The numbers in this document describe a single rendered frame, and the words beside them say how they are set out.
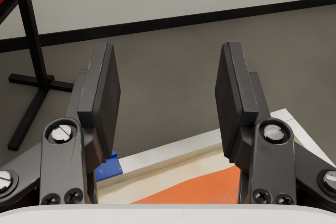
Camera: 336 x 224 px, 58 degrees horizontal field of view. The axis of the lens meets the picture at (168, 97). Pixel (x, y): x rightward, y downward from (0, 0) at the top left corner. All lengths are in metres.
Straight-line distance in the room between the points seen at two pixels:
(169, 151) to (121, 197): 0.14
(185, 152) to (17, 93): 1.67
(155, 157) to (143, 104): 1.42
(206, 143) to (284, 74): 2.03
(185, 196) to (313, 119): 1.87
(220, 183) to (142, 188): 0.18
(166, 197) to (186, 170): 0.08
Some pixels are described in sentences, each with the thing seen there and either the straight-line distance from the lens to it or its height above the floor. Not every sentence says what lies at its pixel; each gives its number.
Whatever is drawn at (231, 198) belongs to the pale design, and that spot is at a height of 0.95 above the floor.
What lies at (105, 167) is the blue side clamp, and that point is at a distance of 0.66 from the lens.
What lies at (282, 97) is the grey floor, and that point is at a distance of 2.50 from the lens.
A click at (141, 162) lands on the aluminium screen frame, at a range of 0.68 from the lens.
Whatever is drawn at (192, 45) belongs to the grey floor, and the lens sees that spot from 2.67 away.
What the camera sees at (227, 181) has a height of 0.95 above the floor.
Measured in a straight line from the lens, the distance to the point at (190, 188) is 0.71.
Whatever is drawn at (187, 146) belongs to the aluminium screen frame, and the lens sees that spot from 0.72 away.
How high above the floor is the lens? 1.57
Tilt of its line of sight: 47 degrees down
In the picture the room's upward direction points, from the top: 12 degrees clockwise
